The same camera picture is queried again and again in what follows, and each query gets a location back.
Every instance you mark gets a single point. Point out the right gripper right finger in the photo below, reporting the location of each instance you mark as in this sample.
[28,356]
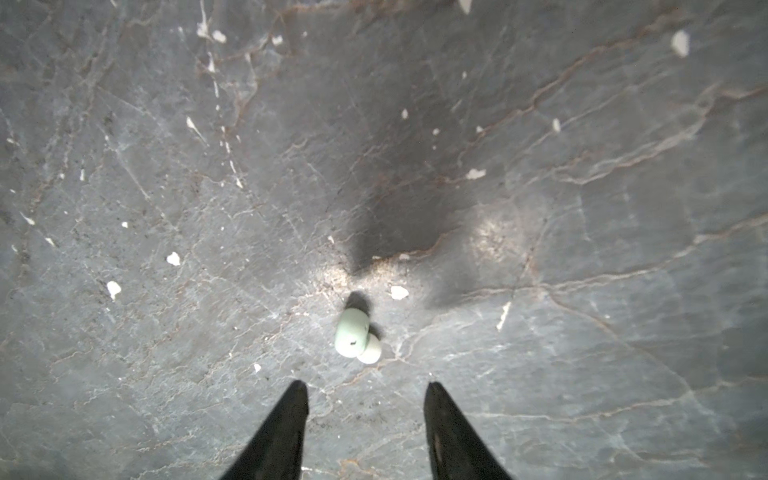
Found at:
[455,449]

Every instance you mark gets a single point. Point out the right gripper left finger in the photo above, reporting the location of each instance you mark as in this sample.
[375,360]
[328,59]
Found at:
[276,450]

